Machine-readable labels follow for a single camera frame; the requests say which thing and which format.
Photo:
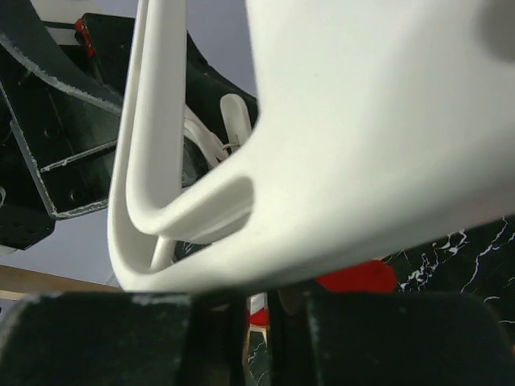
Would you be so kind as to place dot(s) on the black marble pattern mat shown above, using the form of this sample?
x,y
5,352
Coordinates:
x,y
478,262

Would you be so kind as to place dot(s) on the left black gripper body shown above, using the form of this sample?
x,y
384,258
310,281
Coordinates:
x,y
63,77

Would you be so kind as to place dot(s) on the wooden drying rack frame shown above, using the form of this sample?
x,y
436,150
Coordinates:
x,y
16,283

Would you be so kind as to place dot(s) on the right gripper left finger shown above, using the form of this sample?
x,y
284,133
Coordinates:
x,y
121,339

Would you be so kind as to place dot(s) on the red sock with cream cuff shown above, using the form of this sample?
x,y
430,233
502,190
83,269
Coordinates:
x,y
370,277

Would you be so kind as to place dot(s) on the white plastic clip hanger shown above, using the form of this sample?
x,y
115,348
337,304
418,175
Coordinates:
x,y
381,125

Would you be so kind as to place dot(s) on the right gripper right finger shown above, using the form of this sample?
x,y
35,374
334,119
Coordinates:
x,y
386,339

